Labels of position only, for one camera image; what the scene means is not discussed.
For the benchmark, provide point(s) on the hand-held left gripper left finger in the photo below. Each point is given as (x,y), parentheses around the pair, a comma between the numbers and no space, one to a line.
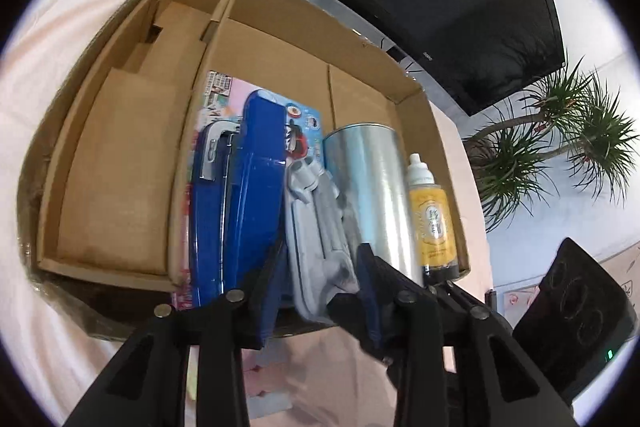
(267,312)

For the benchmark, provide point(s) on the silver metal tin can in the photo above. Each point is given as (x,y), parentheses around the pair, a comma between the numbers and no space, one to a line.
(375,187)

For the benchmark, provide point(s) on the brown cardboard box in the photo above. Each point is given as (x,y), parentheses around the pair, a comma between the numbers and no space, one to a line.
(125,157)

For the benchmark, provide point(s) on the blue stapler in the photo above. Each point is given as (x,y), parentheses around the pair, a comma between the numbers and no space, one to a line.
(260,167)

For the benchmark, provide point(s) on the colourful cartoon game box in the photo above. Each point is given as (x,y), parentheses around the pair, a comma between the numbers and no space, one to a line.
(220,94)

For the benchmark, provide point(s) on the spiky green potted plant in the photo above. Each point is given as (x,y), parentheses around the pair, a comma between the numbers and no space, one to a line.
(600,132)

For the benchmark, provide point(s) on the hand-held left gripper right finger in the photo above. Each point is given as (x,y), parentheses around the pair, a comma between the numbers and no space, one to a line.
(375,307)

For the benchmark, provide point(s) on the yellow label bottle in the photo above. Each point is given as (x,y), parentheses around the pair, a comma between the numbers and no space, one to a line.
(435,227)

